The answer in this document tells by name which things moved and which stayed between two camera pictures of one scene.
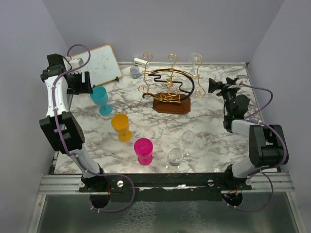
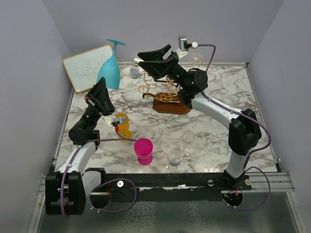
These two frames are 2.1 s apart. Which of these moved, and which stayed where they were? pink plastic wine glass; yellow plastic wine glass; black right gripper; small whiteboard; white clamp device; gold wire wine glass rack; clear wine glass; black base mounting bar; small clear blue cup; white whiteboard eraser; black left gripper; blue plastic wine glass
Moved: white clamp device; black left gripper; blue plastic wine glass; black right gripper
Stayed: gold wire wine glass rack; small whiteboard; clear wine glass; white whiteboard eraser; yellow plastic wine glass; small clear blue cup; pink plastic wine glass; black base mounting bar
